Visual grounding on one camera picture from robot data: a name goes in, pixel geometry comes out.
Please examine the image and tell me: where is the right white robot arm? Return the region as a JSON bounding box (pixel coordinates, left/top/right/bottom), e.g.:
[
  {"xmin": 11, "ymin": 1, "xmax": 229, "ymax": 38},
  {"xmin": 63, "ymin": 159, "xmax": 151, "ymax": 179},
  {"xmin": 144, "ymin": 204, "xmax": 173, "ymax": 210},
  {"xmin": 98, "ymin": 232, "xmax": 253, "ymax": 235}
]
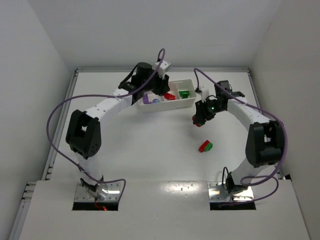
[{"xmin": 192, "ymin": 80, "xmax": 285, "ymax": 193}]

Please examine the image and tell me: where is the purple lego top brick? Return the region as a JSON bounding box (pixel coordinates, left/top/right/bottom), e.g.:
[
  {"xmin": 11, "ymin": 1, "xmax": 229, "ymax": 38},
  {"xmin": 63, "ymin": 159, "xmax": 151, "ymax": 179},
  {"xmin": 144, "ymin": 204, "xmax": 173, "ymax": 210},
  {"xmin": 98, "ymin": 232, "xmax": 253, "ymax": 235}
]
[{"xmin": 142, "ymin": 93, "xmax": 153, "ymax": 105}]

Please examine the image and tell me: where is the green rounded lego brick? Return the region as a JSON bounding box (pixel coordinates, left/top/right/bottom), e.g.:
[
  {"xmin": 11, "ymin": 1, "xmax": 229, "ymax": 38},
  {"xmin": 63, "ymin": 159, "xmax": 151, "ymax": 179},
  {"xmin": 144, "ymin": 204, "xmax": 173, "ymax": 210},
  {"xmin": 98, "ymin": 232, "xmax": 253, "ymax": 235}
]
[{"xmin": 204, "ymin": 142, "xmax": 213, "ymax": 152}]

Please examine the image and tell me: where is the white three-compartment tray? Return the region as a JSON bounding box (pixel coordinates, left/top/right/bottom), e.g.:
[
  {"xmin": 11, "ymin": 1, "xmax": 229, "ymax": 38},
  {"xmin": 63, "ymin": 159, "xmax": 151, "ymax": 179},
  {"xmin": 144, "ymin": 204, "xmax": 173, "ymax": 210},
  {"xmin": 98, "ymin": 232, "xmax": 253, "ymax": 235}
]
[{"xmin": 138, "ymin": 79, "xmax": 197, "ymax": 113}]

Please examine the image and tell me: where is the metal base plate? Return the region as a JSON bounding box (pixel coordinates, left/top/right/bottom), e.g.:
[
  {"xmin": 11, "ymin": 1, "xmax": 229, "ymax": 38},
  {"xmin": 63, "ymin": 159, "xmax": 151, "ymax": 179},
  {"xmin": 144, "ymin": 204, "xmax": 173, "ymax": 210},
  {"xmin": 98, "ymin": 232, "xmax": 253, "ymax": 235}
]
[
  {"xmin": 74, "ymin": 182, "xmax": 122, "ymax": 203},
  {"xmin": 207, "ymin": 182, "xmax": 254, "ymax": 204}
]

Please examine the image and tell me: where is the red long lego brick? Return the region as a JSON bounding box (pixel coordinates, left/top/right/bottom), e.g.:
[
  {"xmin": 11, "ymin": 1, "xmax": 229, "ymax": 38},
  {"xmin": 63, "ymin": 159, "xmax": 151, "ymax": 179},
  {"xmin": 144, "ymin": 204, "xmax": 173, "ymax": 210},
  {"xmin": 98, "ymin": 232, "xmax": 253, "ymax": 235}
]
[{"xmin": 198, "ymin": 140, "xmax": 210, "ymax": 153}]

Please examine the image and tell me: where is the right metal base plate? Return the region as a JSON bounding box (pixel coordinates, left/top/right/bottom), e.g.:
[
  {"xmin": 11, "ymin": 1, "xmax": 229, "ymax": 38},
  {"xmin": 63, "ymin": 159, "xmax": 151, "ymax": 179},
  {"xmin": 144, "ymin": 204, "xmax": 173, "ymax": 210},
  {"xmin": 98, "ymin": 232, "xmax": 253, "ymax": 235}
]
[{"xmin": 207, "ymin": 182, "xmax": 254, "ymax": 204}]

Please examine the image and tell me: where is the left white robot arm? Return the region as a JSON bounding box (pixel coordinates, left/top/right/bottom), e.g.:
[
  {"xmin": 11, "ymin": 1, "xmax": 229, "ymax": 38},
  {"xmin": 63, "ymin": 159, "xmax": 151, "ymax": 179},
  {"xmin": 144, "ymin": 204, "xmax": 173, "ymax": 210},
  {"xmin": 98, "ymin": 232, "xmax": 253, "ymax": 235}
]
[{"xmin": 65, "ymin": 61, "xmax": 171, "ymax": 195}]

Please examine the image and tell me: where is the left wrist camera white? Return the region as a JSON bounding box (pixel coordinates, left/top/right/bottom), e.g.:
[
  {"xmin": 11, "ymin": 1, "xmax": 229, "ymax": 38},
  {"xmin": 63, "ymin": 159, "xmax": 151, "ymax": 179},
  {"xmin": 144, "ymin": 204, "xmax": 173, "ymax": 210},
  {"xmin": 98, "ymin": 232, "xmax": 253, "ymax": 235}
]
[{"xmin": 153, "ymin": 60, "xmax": 172, "ymax": 77}]

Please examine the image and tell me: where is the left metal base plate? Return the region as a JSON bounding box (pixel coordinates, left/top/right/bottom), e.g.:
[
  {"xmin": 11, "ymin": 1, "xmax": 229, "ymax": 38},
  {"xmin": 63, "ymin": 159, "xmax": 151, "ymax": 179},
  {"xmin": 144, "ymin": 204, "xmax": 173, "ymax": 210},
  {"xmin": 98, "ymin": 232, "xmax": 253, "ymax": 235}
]
[{"xmin": 74, "ymin": 182, "xmax": 122, "ymax": 203}]

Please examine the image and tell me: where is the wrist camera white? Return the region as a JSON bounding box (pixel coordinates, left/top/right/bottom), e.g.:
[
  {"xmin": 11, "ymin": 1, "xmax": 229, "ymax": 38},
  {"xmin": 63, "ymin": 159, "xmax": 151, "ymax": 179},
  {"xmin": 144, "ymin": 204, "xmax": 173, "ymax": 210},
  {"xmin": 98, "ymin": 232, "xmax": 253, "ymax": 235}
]
[
  {"xmin": 196, "ymin": 86, "xmax": 210, "ymax": 102},
  {"xmin": 153, "ymin": 60, "xmax": 172, "ymax": 77}
]

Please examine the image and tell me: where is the green lego end brick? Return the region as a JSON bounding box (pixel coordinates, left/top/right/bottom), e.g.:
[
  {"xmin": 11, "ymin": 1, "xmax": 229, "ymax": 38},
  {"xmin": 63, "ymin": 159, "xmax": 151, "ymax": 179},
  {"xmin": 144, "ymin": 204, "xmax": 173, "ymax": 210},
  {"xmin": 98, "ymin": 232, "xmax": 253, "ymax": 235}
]
[{"xmin": 178, "ymin": 90, "xmax": 190, "ymax": 99}]

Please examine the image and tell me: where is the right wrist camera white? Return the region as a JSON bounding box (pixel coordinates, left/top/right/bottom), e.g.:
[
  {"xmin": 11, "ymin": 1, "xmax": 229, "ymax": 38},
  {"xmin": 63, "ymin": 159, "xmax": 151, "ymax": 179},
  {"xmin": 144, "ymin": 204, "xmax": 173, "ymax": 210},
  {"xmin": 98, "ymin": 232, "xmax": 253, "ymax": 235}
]
[{"xmin": 196, "ymin": 86, "xmax": 210, "ymax": 102}]

